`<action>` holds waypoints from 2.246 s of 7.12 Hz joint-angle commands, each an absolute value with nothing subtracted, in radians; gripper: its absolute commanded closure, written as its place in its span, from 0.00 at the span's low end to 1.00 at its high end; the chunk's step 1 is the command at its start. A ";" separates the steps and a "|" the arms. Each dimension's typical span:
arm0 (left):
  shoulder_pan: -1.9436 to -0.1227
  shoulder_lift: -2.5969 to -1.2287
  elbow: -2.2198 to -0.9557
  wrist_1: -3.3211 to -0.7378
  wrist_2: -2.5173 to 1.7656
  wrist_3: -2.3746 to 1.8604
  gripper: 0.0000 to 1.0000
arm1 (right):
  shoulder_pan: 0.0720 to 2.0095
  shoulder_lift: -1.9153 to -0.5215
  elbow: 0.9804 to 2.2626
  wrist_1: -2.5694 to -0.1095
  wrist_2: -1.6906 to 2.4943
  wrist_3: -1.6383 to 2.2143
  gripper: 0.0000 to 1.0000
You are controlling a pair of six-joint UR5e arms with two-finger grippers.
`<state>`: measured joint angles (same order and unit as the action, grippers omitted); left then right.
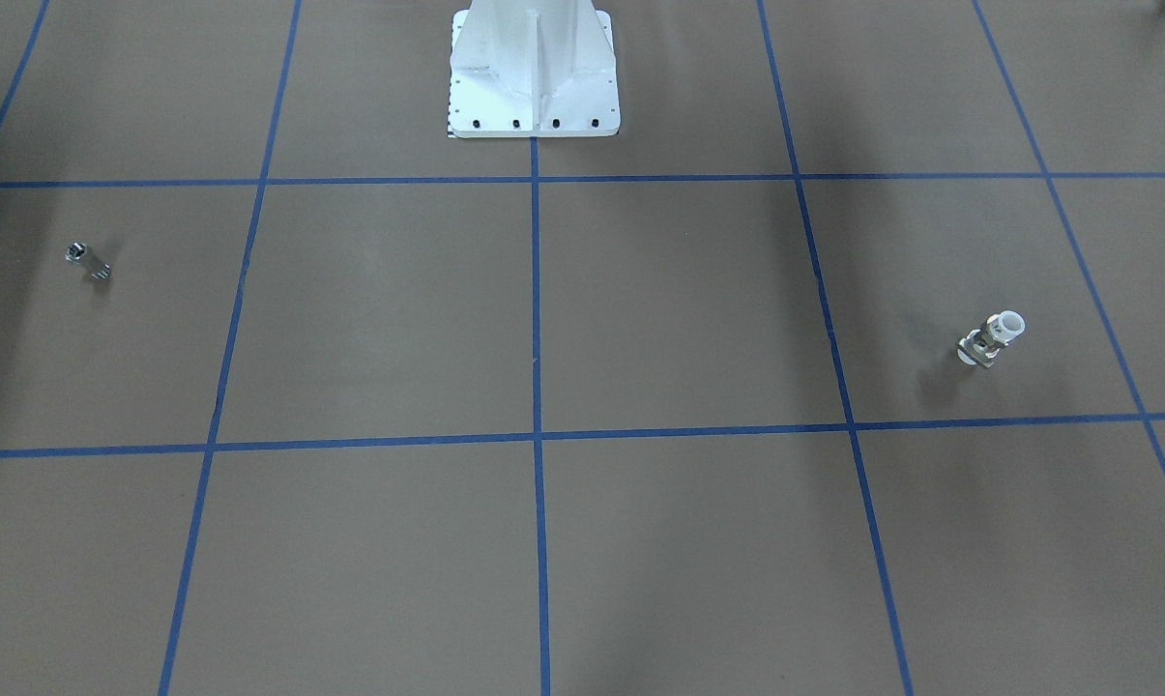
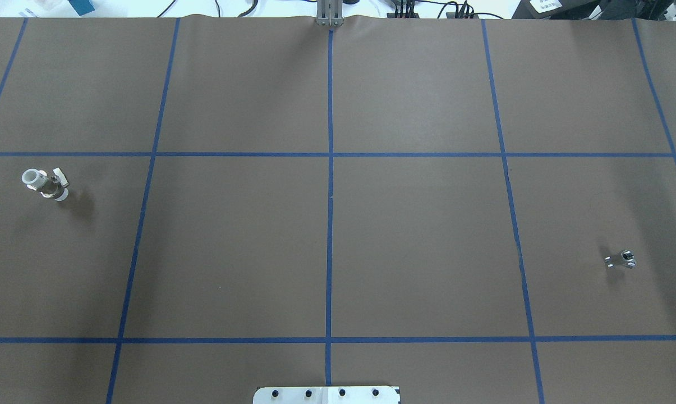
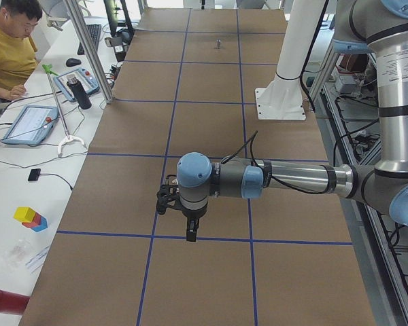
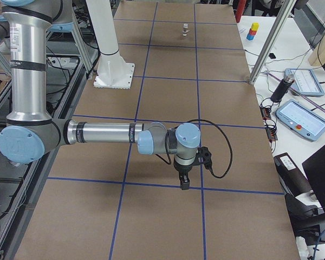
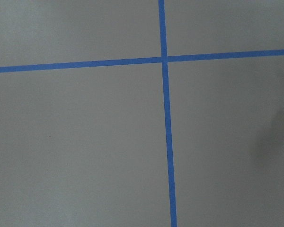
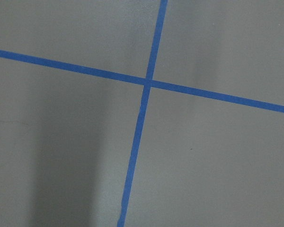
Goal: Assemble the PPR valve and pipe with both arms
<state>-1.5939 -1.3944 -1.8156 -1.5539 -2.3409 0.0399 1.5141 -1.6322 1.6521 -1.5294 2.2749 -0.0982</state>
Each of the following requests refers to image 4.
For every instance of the orange circuit board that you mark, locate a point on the orange circuit board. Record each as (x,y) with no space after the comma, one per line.
(265,112)

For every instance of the white pedestal column base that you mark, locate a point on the white pedestal column base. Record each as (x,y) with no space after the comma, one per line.
(112,71)

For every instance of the stacked colour blocks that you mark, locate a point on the stacked colour blocks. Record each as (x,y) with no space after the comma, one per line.
(252,31)

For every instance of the near teach pendant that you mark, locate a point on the near teach pendant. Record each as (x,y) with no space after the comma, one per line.
(301,120)

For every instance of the black monitor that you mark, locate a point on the black monitor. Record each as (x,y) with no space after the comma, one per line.
(314,168)

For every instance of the white PPR valve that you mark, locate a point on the white PPR valve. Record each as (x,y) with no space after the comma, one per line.
(185,30)

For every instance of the teach pendant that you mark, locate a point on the teach pendant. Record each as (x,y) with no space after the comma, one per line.
(301,120)
(305,82)

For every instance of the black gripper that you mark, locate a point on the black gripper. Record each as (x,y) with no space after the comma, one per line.
(183,169)

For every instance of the far teach pendant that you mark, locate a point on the far teach pendant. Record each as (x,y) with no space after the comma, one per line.
(305,82)

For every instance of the black box with label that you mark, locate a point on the black box with label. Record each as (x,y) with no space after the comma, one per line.
(291,175)

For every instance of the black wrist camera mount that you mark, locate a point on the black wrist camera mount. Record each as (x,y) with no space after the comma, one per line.
(203,157)

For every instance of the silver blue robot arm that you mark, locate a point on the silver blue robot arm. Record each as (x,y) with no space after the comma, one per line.
(31,132)

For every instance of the aluminium frame post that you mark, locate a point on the aluminium frame post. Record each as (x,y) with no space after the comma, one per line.
(277,26)

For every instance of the black cylinder tool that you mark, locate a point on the black cylinder tool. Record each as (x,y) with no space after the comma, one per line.
(282,89)

